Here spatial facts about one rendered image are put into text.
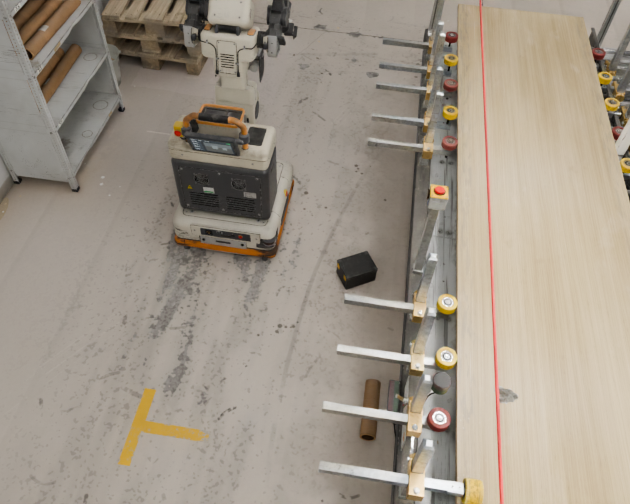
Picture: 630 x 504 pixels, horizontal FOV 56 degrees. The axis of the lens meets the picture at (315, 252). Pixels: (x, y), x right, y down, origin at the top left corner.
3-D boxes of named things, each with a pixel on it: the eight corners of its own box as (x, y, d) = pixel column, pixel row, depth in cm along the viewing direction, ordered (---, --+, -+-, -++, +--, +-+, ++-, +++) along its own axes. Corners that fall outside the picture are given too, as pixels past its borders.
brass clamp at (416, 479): (403, 499, 188) (406, 494, 185) (406, 457, 197) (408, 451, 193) (423, 502, 188) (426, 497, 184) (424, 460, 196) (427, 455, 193)
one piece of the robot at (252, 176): (270, 237, 352) (266, 127, 287) (181, 224, 356) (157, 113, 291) (281, 197, 373) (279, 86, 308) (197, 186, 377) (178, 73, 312)
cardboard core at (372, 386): (360, 433, 288) (366, 377, 307) (358, 439, 295) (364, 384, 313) (376, 435, 288) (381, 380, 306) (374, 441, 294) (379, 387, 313)
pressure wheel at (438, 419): (422, 438, 214) (428, 426, 205) (423, 417, 219) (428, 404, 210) (444, 442, 213) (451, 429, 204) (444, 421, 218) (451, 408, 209)
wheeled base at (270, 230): (275, 262, 358) (274, 236, 338) (174, 247, 362) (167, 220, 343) (295, 185, 400) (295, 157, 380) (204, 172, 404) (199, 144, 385)
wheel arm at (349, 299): (343, 305, 249) (344, 299, 245) (344, 298, 251) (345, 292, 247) (447, 320, 246) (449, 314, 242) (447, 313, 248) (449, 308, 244)
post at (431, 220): (412, 273, 273) (430, 206, 238) (412, 265, 276) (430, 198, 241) (422, 274, 272) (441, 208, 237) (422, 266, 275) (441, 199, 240)
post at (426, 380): (400, 437, 231) (422, 381, 194) (401, 428, 233) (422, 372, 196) (409, 438, 231) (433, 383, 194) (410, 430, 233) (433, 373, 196)
